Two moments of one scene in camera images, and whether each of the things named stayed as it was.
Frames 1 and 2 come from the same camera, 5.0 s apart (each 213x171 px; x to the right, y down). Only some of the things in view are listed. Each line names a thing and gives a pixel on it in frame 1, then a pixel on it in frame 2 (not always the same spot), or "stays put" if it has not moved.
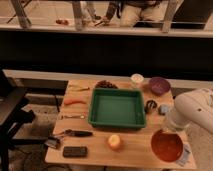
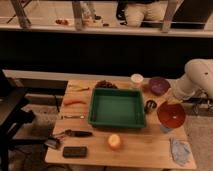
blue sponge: x=163 y=109 -> x=165 y=129
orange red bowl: x=166 y=145 -> x=171 y=115
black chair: x=12 y=117 stays put
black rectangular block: x=75 y=151 stays put
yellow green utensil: x=77 y=88 stays put
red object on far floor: x=63 y=22 stays put
